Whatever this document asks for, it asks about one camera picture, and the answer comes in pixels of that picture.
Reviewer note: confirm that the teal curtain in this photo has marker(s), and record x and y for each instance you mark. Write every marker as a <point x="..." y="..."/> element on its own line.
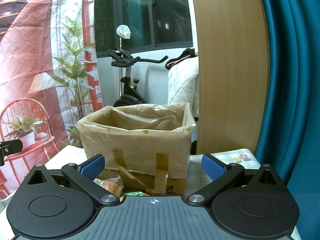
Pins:
<point x="289" y="135"/>

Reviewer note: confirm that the red printed backdrop cloth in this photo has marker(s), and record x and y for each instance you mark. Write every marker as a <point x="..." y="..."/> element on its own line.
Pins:
<point x="49" y="80"/>

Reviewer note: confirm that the checked bunny tablecloth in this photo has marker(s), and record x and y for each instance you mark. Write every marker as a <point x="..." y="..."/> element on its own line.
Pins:
<point x="238" y="203"/>

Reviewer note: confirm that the black exercise bike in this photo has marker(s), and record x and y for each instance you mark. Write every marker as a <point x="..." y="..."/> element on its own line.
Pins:
<point x="123" y="59"/>

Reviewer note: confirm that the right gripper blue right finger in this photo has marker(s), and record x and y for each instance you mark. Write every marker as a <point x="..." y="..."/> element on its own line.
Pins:
<point x="223" y="176"/>

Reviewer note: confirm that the green orange snack bag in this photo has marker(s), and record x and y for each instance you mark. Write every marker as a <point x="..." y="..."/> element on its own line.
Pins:
<point x="135" y="193"/>

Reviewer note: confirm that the wooden headboard panel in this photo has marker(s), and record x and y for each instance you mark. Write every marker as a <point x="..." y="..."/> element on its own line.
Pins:
<point x="234" y="63"/>

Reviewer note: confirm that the dark window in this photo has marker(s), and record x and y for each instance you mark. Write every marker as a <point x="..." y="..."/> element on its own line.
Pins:
<point x="154" y="24"/>

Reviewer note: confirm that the black pink garment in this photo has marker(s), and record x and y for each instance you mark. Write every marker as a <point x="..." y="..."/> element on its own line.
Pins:
<point x="186" y="54"/>

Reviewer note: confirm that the white quilted blanket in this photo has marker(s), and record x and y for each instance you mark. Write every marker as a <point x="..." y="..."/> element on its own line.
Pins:
<point x="184" y="86"/>

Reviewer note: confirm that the cardboard box with plastic liner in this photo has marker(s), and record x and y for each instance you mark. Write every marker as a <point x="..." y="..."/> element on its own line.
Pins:
<point x="147" y="145"/>

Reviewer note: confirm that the orange cracker pack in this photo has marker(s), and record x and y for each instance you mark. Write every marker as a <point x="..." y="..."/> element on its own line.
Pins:
<point x="113" y="185"/>

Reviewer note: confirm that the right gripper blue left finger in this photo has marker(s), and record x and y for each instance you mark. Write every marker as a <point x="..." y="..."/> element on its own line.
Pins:
<point x="82" y="177"/>

